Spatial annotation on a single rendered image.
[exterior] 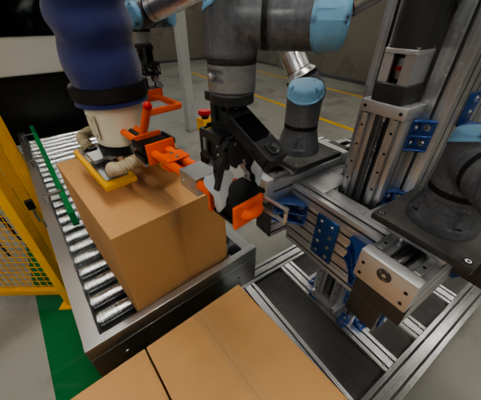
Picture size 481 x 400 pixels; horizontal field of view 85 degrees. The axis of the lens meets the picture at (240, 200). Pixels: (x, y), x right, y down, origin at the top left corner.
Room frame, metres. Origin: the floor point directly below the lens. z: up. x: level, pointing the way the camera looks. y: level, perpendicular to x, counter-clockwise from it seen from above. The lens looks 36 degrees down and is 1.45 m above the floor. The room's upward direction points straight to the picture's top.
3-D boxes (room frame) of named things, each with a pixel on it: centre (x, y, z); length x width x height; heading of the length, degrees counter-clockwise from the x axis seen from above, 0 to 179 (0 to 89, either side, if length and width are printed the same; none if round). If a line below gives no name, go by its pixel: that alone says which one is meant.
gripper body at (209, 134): (0.44, 0.02, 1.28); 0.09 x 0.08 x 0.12; 42
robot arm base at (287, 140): (0.90, -0.21, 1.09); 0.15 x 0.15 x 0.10
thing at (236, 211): (0.42, 0.01, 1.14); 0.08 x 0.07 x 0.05; 42
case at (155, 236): (0.87, 0.41, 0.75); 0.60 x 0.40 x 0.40; 42
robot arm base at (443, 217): (0.49, -0.49, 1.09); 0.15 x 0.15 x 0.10
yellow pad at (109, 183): (0.81, 0.48, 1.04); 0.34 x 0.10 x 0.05; 42
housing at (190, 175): (0.52, 0.10, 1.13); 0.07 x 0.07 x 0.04; 42
